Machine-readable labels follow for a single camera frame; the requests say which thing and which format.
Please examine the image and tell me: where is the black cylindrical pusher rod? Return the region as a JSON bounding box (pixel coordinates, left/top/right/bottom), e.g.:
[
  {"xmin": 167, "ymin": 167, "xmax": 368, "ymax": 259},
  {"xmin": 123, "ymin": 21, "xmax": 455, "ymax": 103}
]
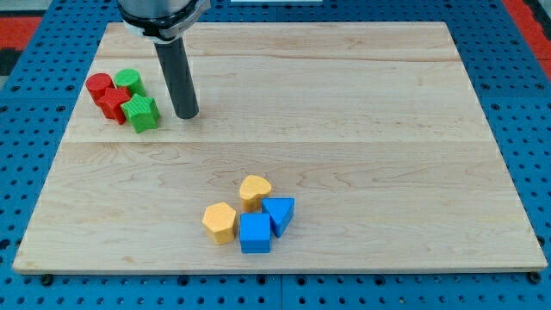
[{"xmin": 154, "ymin": 39, "xmax": 199, "ymax": 120}]

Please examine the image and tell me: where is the green star block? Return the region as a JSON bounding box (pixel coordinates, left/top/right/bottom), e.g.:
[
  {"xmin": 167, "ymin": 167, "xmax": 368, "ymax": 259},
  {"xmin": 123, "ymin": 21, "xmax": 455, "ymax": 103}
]
[{"xmin": 121, "ymin": 94, "xmax": 160, "ymax": 133}]

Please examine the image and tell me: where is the red star block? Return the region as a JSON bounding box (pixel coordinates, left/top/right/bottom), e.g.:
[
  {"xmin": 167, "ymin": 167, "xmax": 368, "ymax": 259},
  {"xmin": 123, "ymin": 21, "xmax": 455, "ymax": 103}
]
[{"xmin": 96, "ymin": 87, "xmax": 131, "ymax": 125}]

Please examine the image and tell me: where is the green cylinder block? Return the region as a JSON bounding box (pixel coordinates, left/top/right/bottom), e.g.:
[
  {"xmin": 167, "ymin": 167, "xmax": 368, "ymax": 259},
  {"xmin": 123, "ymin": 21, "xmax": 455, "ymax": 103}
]
[{"xmin": 114, "ymin": 68, "xmax": 146, "ymax": 96}]

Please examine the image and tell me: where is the red cylinder block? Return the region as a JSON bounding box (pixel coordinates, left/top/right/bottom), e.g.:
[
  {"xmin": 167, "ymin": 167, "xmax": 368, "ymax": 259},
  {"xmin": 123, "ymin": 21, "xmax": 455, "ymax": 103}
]
[{"xmin": 84, "ymin": 72, "xmax": 115, "ymax": 104}]

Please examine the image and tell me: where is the yellow heart block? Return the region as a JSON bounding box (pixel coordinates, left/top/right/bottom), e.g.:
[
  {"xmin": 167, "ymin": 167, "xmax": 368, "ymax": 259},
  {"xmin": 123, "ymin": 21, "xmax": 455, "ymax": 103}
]
[{"xmin": 239, "ymin": 175, "xmax": 272, "ymax": 213}]

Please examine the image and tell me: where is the light wooden board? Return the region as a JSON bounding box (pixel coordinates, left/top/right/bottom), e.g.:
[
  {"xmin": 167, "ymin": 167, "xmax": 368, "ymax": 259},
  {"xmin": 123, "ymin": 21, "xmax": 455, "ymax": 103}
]
[{"xmin": 13, "ymin": 22, "xmax": 548, "ymax": 275}]

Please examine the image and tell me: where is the yellow hexagon block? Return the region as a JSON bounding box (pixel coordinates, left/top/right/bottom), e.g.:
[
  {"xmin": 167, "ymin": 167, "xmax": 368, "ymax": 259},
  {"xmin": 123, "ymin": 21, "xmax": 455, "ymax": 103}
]
[{"xmin": 201, "ymin": 202, "xmax": 237, "ymax": 245}]

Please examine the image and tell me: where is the blue triangle block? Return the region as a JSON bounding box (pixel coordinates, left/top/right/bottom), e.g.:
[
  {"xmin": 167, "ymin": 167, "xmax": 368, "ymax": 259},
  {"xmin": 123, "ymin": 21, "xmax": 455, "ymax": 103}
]
[{"xmin": 261, "ymin": 197, "xmax": 295, "ymax": 238}]

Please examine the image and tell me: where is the blue cube block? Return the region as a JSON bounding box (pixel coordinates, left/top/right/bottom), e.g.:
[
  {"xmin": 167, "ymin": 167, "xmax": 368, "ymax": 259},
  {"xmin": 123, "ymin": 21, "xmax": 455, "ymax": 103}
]
[{"xmin": 239, "ymin": 213, "xmax": 271, "ymax": 254}]

